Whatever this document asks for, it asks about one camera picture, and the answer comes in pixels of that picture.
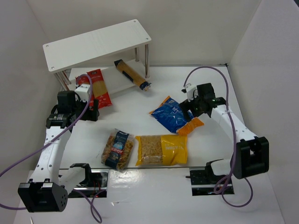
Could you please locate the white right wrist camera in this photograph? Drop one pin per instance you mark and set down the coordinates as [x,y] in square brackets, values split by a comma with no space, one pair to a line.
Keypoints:
[191,91]

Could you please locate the spaghetti pack with blue label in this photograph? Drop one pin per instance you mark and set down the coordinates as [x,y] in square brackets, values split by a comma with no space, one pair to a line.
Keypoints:
[132,75]

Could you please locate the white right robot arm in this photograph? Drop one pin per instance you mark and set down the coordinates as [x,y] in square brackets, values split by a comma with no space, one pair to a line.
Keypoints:
[251,151]

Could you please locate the yellow pasta bag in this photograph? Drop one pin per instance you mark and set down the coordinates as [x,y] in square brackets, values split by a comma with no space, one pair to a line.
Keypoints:
[162,150]

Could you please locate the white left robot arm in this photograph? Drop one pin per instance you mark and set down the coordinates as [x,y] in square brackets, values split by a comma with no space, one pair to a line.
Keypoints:
[46,190]

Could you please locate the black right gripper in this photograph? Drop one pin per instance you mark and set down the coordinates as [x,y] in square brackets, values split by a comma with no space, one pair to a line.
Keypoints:
[189,108]

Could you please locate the white two-tier shelf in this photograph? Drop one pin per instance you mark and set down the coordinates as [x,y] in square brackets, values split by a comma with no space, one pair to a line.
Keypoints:
[65,57]

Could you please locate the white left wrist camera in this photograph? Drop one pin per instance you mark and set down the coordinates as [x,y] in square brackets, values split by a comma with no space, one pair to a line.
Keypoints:
[83,93]

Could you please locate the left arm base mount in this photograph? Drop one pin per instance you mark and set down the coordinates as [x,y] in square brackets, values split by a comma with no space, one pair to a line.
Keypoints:
[96,186]

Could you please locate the blue and orange pasta bag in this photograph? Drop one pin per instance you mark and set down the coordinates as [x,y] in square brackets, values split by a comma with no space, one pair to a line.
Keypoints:
[170,115]

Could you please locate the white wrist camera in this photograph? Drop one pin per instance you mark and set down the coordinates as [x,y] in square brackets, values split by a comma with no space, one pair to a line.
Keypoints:
[83,93]
[191,91]

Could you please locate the tricolour fusilli pasta bag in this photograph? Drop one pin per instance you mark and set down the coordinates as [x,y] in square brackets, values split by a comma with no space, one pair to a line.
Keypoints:
[117,150]

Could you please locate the red spaghetti pack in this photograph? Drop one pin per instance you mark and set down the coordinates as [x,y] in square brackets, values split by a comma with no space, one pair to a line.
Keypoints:
[99,89]
[83,79]

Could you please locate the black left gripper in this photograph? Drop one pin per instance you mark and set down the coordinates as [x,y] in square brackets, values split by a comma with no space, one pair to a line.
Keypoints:
[92,113]

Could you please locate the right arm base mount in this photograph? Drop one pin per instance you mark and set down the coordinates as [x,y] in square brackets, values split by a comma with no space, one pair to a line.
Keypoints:
[203,181]

